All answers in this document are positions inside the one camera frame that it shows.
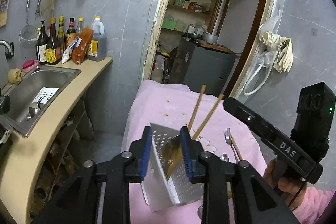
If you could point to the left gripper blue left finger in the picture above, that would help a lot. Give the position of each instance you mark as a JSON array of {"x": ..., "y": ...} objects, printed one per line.
[{"x": 146, "y": 143}]

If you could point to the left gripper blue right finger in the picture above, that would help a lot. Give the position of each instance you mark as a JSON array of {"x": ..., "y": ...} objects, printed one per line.
[{"x": 191, "y": 149}]

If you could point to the silver fork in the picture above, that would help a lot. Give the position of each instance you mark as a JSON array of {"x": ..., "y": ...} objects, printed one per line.
[{"x": 228, "y": 139}]

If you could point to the white perforated utensil holder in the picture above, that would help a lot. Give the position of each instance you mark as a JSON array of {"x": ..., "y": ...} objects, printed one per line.
[{"x": 161, "y": 190}]

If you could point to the wooden chopstick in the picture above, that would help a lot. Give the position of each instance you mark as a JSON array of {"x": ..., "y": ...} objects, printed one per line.
[
  {"x": 190, "y": 124},
  {"x": 234, "y": 145},
  {"x": 178, "y": 157}
]

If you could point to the large silver spoon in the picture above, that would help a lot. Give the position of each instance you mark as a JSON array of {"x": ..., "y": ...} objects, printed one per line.
[{"x": 171, "y": 149}]

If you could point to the pink sleeve forearm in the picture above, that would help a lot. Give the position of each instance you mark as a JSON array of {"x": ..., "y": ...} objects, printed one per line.
[{"x": 314, "y": 204}]

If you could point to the beige kitchen counter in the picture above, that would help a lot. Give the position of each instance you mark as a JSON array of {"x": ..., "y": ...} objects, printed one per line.
[{"x": 22, "y": 163}]

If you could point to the person's right hand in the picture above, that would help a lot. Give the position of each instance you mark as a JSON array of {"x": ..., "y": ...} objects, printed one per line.
[{"x": 295, "y": 189}]

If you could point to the pink floral tablecloth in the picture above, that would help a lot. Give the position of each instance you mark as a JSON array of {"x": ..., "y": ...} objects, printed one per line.
[{"x": 167, "y": 108}]

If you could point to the grey cabinet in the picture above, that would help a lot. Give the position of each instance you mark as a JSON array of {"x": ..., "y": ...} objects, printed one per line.
[{"x": 195, "y": 66}]

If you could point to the cream rubber gloves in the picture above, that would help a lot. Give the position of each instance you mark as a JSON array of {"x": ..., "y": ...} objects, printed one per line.
[{"x": 281, "y": 50}]

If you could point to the metal pot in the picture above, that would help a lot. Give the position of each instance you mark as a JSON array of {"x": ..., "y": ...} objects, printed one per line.
[{"x": 210, "y": 38}]

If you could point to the large vinegar jug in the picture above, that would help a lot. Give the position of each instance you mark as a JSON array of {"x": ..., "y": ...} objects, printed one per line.
[{"x": 97, "y": 47}]

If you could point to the green box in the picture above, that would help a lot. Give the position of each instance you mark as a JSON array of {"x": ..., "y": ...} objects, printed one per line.
[{"x": 169, "y": 24}]

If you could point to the orange spice packet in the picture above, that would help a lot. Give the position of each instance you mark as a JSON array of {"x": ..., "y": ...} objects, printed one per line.
[{"x": 81, "y": 48}]

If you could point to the stainless steel sink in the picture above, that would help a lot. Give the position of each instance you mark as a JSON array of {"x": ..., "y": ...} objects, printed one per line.
[{"x": 30, "y": 98}]

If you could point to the dark soy sauce bottle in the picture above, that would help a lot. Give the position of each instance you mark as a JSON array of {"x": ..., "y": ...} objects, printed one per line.
[{"x": 53, "y": 51}]

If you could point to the pink soap dish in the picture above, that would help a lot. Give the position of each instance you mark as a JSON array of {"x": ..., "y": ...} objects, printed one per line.
[{"x": 29, "y": 65}]

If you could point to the black pump bottle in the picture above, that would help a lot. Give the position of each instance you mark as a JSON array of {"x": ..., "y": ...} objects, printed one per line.
[{"x": 41, "y": 44}]

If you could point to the loofah sponge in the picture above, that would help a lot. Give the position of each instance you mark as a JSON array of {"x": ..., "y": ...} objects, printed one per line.
[{"x": 14, "y": 76}]

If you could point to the hanging mesh strainer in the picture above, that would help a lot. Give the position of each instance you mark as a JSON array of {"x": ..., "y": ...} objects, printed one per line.
[{"x": 28, "y": 36}]

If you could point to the chrome faucet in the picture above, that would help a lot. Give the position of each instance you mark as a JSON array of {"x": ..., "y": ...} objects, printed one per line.
[{"x": 9, "y": 53}]

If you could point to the wooden grater board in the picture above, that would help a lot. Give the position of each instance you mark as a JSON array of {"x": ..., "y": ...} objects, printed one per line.
[{"x": 3, "y": 12}]

